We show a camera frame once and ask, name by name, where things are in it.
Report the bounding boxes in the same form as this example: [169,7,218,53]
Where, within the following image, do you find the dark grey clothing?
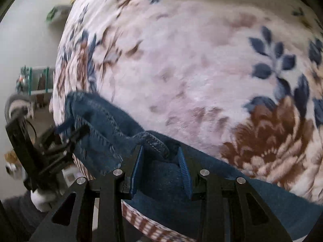
[0,190,49,242]

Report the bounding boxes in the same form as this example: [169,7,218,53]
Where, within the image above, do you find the green and white packet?
[45,4,72,24]

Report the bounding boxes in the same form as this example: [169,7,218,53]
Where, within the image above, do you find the floral fleece blanket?
[49,0,323,204]

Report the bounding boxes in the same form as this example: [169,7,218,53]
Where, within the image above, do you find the blue denim pants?
[54,91,320,241]

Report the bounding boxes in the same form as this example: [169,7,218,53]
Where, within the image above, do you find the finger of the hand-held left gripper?
[34,124,90,155]
[38,144,77,182]

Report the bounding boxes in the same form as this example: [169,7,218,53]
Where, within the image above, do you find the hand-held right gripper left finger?
[29,145,145,242]

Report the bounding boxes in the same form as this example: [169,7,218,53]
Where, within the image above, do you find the grey round container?
[4,93,34,121]

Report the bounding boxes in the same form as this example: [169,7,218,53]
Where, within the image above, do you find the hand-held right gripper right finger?
[177,146,294,242]

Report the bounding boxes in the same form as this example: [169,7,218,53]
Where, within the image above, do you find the green metal rack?
[16,66,55,97]

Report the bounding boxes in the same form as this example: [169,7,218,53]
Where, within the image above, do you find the orange and white toy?
[4,150,24,179]

